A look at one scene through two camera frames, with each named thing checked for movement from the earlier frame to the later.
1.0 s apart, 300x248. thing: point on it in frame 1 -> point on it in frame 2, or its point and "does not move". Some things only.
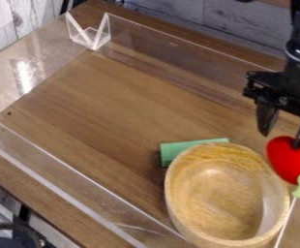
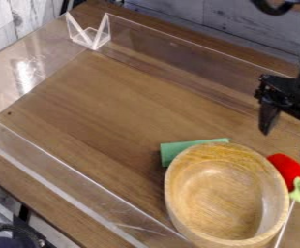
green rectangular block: (172, 148) does not move
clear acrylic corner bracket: (90, 37) does not move
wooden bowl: (228, 195) does not move
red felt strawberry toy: (291, 161) -> (295, 175)
